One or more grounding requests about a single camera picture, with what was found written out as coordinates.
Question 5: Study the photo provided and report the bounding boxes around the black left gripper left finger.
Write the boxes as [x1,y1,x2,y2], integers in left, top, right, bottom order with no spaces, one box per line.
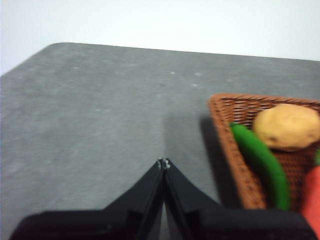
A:
[9,157,166,240]

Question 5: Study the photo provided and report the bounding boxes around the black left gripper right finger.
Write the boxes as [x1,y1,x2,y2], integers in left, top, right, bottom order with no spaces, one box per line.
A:
[164,157,319,240]

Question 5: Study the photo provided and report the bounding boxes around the orange carrot with green leaves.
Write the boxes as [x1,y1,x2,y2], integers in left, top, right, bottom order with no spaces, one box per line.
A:
[299,148,320,238]

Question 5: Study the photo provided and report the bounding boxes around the green pepper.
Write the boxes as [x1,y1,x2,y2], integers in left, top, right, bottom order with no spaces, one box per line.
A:
[229,122,291,211]

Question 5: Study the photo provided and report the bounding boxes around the brown woven wicker basket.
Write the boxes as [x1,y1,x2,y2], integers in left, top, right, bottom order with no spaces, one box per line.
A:
[207,93,320,213]

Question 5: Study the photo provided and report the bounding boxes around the tan potato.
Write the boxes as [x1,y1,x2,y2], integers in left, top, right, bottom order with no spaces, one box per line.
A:
[252,103,320,152]

